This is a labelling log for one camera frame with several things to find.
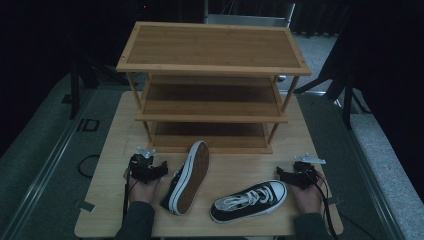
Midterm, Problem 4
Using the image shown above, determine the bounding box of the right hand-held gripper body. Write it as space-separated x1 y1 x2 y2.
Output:
289 153 327 190

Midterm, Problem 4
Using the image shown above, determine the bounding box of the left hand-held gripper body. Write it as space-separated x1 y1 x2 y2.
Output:
129 146 160 184

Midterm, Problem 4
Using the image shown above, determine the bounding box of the black canvas sneaker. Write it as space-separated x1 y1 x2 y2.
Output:
160 140 211 216
209 179 288 224

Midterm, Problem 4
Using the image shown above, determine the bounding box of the wooden shoe rack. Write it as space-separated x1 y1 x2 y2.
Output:
115 21 313 155

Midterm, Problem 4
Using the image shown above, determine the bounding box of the person's left hand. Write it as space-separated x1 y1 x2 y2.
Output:
123 168 162 205

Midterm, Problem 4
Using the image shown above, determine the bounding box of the person's right hand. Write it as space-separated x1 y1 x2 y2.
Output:
289 171 330 215

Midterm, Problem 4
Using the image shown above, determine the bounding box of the black metal stand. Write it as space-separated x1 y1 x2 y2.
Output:
294 59 372 130
67 58 134 120

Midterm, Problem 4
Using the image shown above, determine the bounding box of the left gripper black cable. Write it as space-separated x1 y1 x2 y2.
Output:
121 171 135 222

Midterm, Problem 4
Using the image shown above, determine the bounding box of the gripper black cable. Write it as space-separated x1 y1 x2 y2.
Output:
308 168 340 240
121 171 135 222

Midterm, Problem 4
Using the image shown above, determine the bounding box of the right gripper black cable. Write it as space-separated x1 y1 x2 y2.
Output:
308 168 340 240

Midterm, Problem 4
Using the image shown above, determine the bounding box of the looped black floor cable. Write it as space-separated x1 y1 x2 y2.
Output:
77 154 101 179

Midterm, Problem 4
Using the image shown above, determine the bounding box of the metal floor rail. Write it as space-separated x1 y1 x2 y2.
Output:
331 98 406 240
0 89 98 240

